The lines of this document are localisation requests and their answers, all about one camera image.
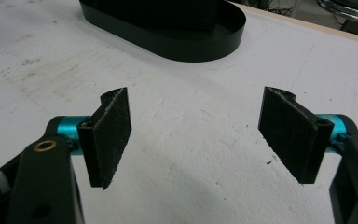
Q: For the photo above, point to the black round stool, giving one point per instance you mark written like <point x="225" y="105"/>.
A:
<point x="351" y="9"/>

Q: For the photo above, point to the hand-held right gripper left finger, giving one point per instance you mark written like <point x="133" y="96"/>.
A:
<point x="107" y="140"/>

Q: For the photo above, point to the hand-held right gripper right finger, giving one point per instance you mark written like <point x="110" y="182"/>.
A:
<point x="295" y="137"/>

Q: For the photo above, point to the black oval tray stand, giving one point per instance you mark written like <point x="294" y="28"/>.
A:
<point x="180" y="40"/>

